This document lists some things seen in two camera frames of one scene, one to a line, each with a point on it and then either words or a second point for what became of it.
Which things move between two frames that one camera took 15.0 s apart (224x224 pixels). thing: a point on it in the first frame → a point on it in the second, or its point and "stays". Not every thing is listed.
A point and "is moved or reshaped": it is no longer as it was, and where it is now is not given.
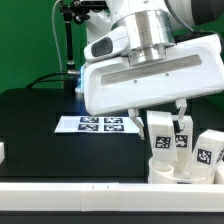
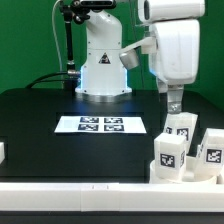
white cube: x=163 y=140 → x=170 y=151
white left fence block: x=2 y=152 stays
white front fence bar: x=111 y=197 stays
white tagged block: x=209 y=145 is moved or reshaped
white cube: x=184 y=149 → x=181 y=123
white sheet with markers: x=98 y=124 stays
